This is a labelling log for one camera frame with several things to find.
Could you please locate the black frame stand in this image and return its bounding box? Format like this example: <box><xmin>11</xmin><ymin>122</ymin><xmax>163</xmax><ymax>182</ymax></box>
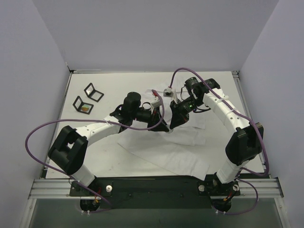
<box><xmin>84</xmin><ymin>83</ymin><xmax>104</xmax><ymax>102</ymax></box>
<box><xmin>72</xmin><ymin>96</ymin><xmax>94</xmax><ymax>114</ymax></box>

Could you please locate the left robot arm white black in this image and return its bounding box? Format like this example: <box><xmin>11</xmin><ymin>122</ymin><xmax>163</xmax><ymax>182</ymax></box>
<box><xmin>48</xmin><ymin>90</ymin><xmax>168</xmax><ymax>196</ymax></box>

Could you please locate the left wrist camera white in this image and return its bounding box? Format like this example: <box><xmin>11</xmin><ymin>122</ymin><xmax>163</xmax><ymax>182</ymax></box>
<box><xmin>150</xmin><ymin>97</ymin><xmax>163</xmax><ymax>109</ymax></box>

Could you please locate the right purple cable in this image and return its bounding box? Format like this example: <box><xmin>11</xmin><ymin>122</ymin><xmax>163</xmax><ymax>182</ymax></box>
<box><xmin>168</xmin><ymin>68</ymin><xmax>270</xmax><ymax>216</ymax></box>

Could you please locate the black frame stand upper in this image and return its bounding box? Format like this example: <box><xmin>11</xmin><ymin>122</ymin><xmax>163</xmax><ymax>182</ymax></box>
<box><xmin>84</xmin><ymin>83</ymin><xmax>104</xmax><ymax>102</ymax></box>

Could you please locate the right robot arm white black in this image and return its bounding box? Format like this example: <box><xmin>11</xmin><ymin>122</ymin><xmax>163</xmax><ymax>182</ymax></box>
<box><xmin>170</xmin><ymin>77</ymin><xmax>264</xmax><ymax>185</ymax></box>

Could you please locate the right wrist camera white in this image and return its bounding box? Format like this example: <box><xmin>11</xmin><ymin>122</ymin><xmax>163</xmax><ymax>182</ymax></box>
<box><xmin>163</xmin><ymin>87</ymin><xmax>178</xmax><ymax>103</ymax></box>

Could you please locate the aluminium front rail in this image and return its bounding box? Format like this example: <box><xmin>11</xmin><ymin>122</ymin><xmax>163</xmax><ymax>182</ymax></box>
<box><xmin>28</xmin><ymin>179</ymin><xmax>71</xmax><ymax>199</ymax></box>

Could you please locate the purple cable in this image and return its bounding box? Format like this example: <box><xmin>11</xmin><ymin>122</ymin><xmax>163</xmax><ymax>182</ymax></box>
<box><xmin>25</xmin><ymin>89</ymin><xmax>166</xmax><ymax>213</ymax></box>
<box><xmin>168</xmin><ymin>68</ymin><xmax>270</xmax><ymax>216</ymax></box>

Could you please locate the colourful painted round brooch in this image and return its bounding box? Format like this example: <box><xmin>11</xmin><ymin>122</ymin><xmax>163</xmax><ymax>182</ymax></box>
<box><xmin>81</xmin><ymin>107</ymin><xmax>90</xmax><ymax>112</ymax></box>

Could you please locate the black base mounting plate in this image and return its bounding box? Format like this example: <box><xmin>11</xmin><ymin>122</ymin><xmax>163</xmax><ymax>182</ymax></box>
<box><xmin>69</xmin><ymin>176</ymin><xmax>240</xmax><ymax>211</ymax></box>

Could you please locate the black frame stand lower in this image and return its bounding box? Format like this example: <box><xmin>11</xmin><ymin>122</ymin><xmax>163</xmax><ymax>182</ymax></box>
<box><xmin>72</xmin><ymin>96</ymin><xmax>94</xmax><ymax>114</ymax></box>

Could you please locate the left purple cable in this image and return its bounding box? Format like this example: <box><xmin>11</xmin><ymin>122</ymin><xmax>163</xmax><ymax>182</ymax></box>
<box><xmin>25</xmin><ymin>89</ymin><xmax>166</xmax><ymax>213</ymax></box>

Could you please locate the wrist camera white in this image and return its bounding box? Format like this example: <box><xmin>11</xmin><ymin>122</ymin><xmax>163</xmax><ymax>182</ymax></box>
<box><xmin>163</xmin><ymin>87</ymin><xmax>178</xmax><ymax>103</ymax></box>
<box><xmin>150</xmin><ymin>97</ymin><xmax>163</xmax><ymax>109</ymax></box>

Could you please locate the white garment shirt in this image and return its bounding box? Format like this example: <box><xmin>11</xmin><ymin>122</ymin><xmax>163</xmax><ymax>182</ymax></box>
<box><xmin>117</xmin><ymin>82</ymin><xmax>214</xmax><ymax>181</ymax></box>

